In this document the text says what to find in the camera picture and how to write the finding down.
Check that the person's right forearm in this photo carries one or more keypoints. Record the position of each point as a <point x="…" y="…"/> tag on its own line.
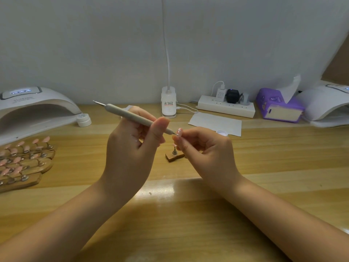
<point x="289" y="223"/>

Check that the brown wooden board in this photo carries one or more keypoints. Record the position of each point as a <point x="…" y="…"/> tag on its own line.
<point x="338" y="65"/>

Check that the grey dotting pen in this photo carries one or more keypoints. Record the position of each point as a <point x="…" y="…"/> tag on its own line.
<point x="117" y="110"/>

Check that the person's right hand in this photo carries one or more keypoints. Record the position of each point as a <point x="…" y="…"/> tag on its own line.
<point x="212" y="158"/>

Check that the person's left forearm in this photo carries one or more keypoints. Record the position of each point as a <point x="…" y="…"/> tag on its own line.
<point x="54" y="229"/>

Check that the grey plug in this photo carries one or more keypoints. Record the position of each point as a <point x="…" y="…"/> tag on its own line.
<point x="245" y="98"/>

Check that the small closed white jar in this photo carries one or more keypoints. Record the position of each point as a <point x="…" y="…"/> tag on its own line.
<point x="83" y="120"/>

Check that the black plug adapter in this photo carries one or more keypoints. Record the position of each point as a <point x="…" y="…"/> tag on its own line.
<point x="233" y="96"/>

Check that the white paper sheet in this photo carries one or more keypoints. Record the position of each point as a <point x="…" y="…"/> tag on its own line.
<point x="215" y="123"/>

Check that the white nail lamp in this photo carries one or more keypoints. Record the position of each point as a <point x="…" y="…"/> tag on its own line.
<point x="327" y="104"/>
<point x="32" y="106"/>

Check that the white gel jar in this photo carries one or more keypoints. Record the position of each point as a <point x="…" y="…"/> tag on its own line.
<point x="222" y="132"/>

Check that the white power strip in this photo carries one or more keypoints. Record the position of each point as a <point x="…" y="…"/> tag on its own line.
<point x="226" y="106"/>

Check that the wooden stands with pink nails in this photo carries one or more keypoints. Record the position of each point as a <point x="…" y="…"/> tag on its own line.
<point x="23" y="162"/>

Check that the white tissue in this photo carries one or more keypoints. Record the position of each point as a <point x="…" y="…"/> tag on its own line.
<point x="290" y="89"/>

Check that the white charger plug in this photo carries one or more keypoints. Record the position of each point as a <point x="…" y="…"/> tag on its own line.
<point x="220" y="93"/>

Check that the purple tissue box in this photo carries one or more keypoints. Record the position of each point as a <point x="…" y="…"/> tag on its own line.
<point x="269" y="104"/>

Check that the white desk lamp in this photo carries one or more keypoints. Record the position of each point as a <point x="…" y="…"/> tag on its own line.
<point x="168" y="102"/>

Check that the wooden nail holder strip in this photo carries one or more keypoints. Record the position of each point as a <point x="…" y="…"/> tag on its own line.
<point x="173" y="157"/>

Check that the person's left hand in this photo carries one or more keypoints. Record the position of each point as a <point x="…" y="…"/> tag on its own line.
<point x="131" y="158"/>

